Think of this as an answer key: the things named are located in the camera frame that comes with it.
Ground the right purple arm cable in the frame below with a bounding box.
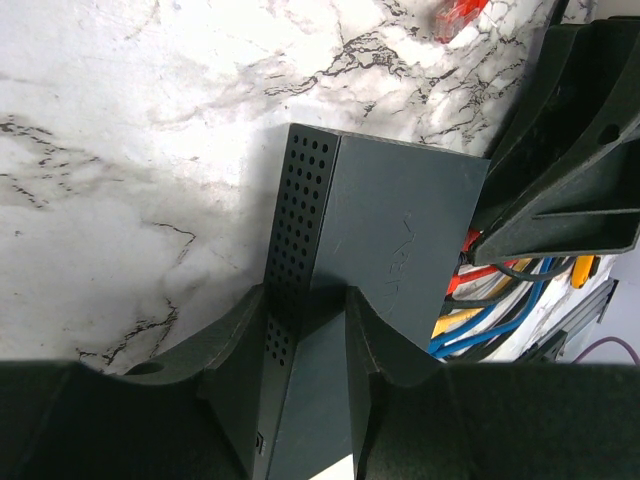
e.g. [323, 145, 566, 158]
[572, 337, 640, 369]

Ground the dark grey network switch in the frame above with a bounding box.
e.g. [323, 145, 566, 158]
[254, 123, 489, 479]

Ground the blue ethernet cable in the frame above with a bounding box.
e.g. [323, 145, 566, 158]
[432, 254, 576, 361]
[428, 254, 561, 354]

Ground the short red ethernet cable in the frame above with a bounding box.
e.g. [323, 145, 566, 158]
[447, 227, 519, 299]

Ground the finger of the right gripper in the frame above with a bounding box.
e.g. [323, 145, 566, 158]
[469, 17, 639, 265]

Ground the yellow utility knife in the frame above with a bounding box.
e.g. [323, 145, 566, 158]
[571, 255, 600, 289]

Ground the long red ethernet cable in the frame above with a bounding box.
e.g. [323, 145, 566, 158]
[432, 0, 489, 45]

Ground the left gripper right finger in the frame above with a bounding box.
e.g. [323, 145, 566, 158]
[345, 287, 639, 479]

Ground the aluminium front rail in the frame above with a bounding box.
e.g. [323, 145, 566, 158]
[516, 279, 618, 363]

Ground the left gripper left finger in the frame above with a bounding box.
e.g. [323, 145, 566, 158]
[1, 285, 267, 479]

